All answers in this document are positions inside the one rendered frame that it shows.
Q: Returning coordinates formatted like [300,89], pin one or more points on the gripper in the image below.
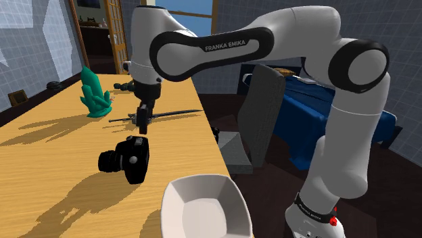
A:
[147,91]

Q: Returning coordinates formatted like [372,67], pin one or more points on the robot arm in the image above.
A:
[346,131]

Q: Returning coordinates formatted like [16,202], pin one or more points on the black sword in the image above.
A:
[171,114]

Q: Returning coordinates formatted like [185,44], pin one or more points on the dark green toy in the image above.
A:
[124,86]

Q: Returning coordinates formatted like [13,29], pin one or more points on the green crystal figure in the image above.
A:
[94,99]

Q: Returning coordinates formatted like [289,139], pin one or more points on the wooden door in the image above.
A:
[117,36]

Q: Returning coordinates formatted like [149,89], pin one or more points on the black round object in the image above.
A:
[54,85]

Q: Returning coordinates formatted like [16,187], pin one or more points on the wooden table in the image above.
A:
[49,171]

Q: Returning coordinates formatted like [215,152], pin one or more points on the white square bowl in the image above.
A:
[204,211]

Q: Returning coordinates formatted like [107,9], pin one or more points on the grey chair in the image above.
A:
[263,112]

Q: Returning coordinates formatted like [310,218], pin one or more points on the bed with blue cover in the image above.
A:
[306,112]

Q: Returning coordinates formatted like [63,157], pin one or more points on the black camera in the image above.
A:
[133,161]

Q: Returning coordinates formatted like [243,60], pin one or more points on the window with wooden frame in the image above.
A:
[194,16]

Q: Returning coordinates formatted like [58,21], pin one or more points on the small brown picture frame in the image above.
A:
[18,98]

